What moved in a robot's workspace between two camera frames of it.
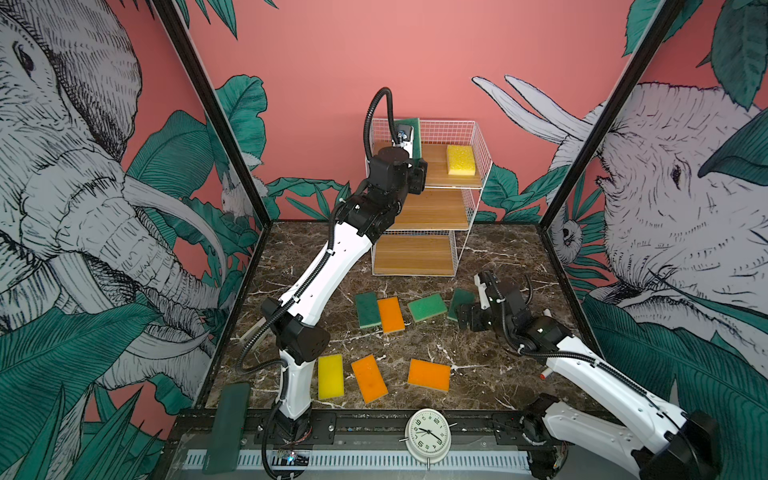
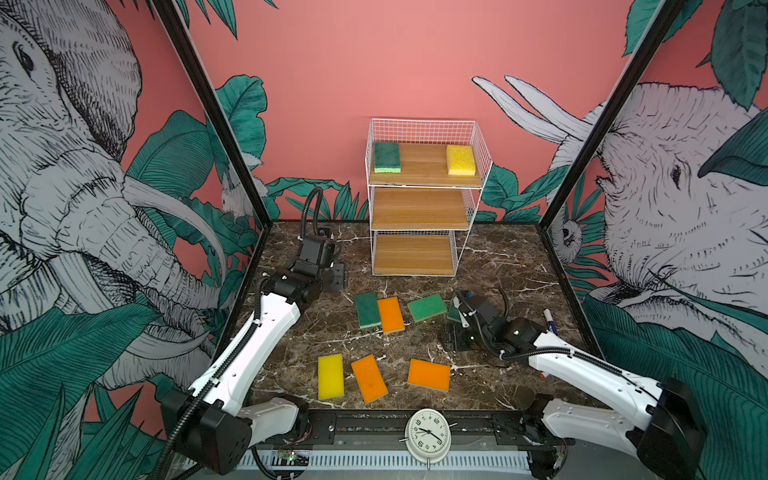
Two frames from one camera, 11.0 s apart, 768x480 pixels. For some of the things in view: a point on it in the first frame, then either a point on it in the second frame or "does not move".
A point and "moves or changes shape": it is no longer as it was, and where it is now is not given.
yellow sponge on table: [331, 382] does not move
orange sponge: [430, 374] does not move
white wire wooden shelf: [432, 229] does not move
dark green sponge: [416, 134] moves or changes shape
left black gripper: [418, 176] to [340, 275]
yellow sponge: [460, 160] does not move
